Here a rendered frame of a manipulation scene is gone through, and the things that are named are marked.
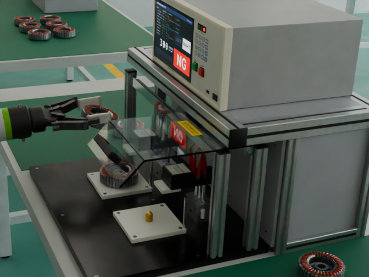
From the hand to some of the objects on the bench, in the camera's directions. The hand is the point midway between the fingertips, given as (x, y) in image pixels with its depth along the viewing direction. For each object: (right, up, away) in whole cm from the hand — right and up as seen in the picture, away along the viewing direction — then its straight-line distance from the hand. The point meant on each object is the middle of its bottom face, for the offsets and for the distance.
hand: (99, 109), depth 203 cm
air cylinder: (+19, -20, +4) cm, 28 cm away
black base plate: (+12, -28, -10) cm, 32 cm away
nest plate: (+16, -31, -21) cm, 41 cm away
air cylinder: (+29, -29, -16) cm, 44 cm away
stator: (+58, -42, -36) cm, 80 cm away
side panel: (+60, -36, -22) cm, 74 cm away
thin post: (+25, -32, -23) cm, 47 cm away
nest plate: (+6, -22, -1) cm, 23 cm away
